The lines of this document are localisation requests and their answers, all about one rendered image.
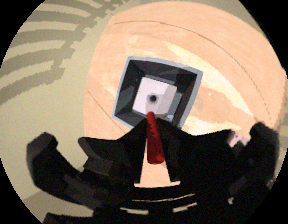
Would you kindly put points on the white square plate with hole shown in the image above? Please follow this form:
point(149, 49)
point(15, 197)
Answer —
point(145, 98)

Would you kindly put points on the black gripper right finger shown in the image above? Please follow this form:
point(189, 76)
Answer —
point(180, 147)

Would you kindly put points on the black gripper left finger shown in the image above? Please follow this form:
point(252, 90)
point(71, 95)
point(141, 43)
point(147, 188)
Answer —
point(128, 149)

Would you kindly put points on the red cylinder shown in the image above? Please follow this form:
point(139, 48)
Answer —
point(155, 154)

